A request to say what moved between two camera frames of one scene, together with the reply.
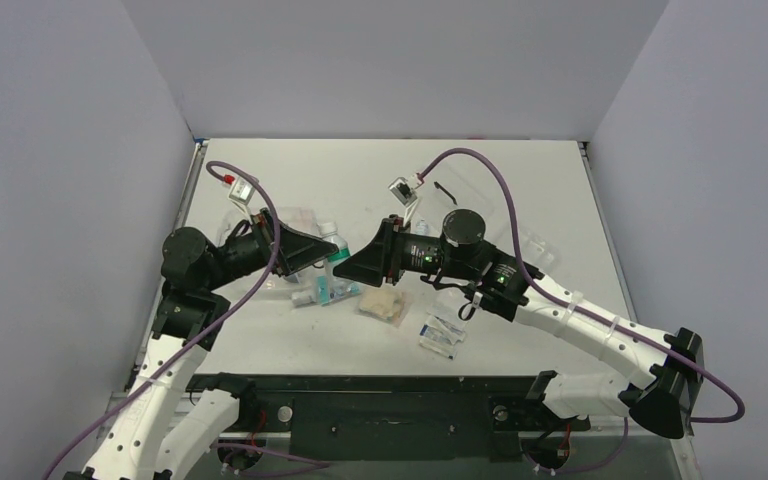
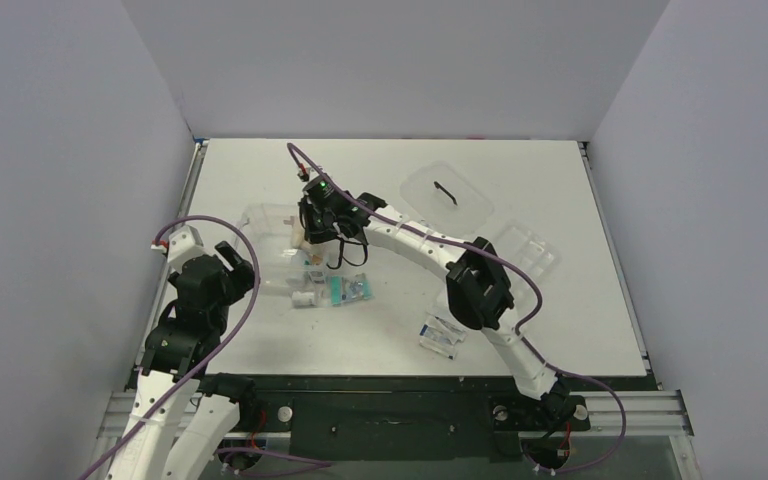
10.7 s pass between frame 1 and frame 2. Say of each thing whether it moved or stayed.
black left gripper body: moved
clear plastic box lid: stayed
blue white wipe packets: stayed
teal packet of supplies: moved
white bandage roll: stayed
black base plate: stayed
